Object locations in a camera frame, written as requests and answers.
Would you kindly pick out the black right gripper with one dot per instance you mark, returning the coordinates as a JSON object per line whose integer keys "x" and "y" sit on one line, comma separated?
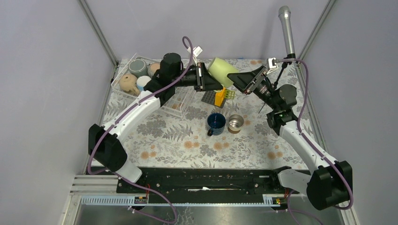
{"x": 244, "y": 81}

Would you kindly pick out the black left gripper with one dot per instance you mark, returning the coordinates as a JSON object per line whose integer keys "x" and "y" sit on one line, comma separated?
{"x": 204, "y": 81}

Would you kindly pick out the light green mug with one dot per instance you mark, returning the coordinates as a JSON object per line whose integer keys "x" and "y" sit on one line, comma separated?
{"x": 219, "y": 69}

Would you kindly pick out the dark blue mug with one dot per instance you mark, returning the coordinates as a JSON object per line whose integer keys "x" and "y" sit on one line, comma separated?
{"x": 215, "y": 124}

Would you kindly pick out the cream brown steel tumbler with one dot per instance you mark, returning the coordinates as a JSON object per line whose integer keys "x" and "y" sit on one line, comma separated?
{"x": 235, "y": 123}

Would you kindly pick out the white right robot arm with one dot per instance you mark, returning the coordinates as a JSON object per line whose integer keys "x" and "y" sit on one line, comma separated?
{"x": 330, "y": 181}

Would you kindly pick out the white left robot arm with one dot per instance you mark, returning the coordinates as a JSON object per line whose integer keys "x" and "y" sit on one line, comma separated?
{"x": 105, "y": 142}

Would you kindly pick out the grey lego baseplate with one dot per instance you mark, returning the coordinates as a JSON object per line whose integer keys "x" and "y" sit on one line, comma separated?
{"x": 209, "y": 97}

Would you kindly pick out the yellow lego block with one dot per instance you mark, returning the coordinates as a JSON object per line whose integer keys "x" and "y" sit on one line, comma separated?
{"x": 219, "y": 97}

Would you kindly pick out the green lattice lego piece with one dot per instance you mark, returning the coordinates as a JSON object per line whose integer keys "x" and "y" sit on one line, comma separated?
{"x": 229, "y": 94}

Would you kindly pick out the floral table mat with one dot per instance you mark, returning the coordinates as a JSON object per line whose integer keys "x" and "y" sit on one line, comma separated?
{"x": 164, "y": 140}

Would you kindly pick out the beige ribbed cup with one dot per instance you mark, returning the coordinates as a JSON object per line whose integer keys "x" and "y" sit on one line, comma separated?
{"x": 152, "y": 68}

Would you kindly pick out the small white cup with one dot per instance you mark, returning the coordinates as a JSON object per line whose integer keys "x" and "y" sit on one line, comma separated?
{"x": 142, "y": 81}

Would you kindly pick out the grey ceramic cup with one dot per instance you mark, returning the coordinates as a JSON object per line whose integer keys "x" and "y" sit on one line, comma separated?
{"x": 138, "y": 67}

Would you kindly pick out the silver microphone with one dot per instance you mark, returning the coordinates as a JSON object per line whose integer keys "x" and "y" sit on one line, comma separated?
{"x": 284, "y": 15}

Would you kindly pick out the beige ceramic teapot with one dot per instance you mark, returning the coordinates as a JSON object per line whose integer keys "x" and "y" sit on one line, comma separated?
{"x": 128, "y": 84}

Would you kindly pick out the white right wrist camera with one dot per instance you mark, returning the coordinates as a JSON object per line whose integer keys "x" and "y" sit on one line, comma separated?
{"x": 272, "y": 65}

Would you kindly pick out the white wire dish rack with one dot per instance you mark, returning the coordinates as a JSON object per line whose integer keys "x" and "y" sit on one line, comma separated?
{"x": 177, "y": 105}

